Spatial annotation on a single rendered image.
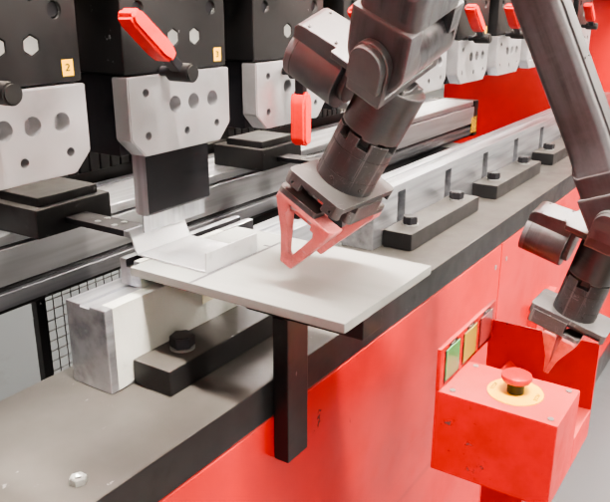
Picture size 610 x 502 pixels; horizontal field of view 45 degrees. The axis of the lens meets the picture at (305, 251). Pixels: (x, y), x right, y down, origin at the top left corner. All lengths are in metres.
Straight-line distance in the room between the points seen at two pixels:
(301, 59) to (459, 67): 0.77
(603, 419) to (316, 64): 2.08
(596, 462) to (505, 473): 1.37
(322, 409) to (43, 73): 0.51
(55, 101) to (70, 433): 0.31
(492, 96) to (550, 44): 2.02
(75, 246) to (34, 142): 0.42
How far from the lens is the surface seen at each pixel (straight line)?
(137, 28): 0.70
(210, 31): 0.82
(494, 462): 1.02
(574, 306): 1.03
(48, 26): 0.68
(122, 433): 0.75
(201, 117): 0.81
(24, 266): 1.03
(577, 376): 1.15
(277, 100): 0.92
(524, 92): 2.90
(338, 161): 0.67
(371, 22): 0.58
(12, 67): 0.66
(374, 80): 0.59
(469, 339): 1.07
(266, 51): 0.90
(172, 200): 0.84
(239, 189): 1.33
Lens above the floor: 1.27
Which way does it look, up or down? 19 degrees down
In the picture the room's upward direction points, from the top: straight up
